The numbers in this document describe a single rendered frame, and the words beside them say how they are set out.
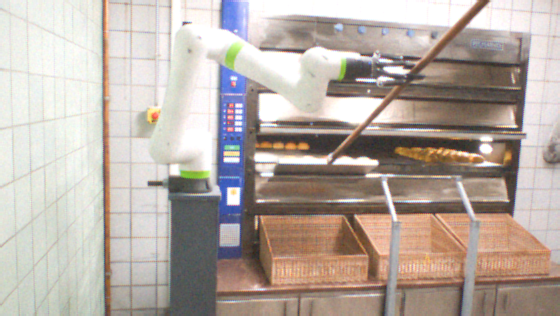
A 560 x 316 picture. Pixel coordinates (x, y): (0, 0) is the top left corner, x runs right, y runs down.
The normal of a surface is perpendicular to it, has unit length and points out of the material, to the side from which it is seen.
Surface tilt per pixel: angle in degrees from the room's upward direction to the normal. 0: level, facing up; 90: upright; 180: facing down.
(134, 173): 90
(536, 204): 90
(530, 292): 92
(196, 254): 90
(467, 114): 69
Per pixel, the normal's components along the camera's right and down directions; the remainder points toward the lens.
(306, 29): 0.19, 0.14
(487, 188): 0.20, -0.22
